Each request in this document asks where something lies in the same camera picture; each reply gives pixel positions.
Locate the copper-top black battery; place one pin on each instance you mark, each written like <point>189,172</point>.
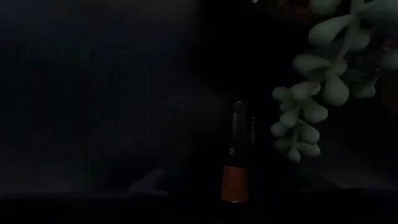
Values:
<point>235,183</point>

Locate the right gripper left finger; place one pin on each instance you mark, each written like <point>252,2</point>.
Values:
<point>208,174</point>

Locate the potted artificial succulent plant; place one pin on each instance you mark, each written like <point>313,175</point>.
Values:
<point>334,90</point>

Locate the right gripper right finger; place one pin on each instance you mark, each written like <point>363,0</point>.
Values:
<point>264,174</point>

